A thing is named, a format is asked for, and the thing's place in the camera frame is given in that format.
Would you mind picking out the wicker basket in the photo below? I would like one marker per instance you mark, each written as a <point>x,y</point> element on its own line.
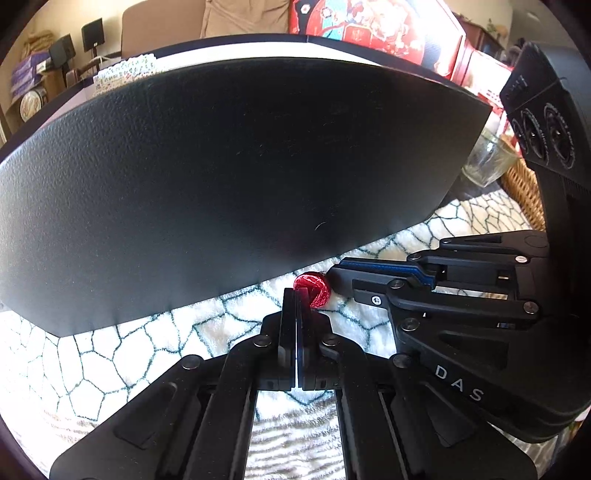
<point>524,194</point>

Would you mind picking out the purple white cartons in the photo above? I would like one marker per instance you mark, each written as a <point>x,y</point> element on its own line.
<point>27,69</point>

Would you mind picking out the black storage box white inside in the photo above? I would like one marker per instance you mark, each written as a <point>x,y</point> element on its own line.
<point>207,184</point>

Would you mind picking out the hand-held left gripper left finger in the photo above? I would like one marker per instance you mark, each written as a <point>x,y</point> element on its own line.
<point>288,323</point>

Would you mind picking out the pile of red white packets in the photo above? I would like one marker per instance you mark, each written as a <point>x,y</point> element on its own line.
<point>485,78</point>

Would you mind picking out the red foil candy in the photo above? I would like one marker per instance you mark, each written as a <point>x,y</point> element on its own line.
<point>316,288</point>

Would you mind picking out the beige sofa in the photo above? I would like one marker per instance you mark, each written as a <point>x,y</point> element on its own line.
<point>157,32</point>

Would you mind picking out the round cookie tin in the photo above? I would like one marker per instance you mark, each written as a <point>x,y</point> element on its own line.
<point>32,106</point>

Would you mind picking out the clear glass jar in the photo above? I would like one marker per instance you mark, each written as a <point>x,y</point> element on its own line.
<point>489,161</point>

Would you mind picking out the red octagonal gift box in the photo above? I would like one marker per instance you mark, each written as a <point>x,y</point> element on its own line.
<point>369,23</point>

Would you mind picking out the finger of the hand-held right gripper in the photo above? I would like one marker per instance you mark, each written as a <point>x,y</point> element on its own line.
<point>438,302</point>
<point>485,258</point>

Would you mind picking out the black speaker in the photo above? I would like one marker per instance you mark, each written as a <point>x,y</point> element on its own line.
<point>92,34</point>
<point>61,50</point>

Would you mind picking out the cluster of handwritten stickers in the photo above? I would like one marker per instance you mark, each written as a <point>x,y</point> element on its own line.
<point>124,69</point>

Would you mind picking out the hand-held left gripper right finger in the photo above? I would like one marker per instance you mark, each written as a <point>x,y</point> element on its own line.
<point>302,332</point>

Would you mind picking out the dark wooden cabinet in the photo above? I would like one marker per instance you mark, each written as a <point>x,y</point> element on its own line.
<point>491,46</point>

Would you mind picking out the beige sofa cushion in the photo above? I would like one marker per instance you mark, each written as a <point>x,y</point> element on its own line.
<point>244,18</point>

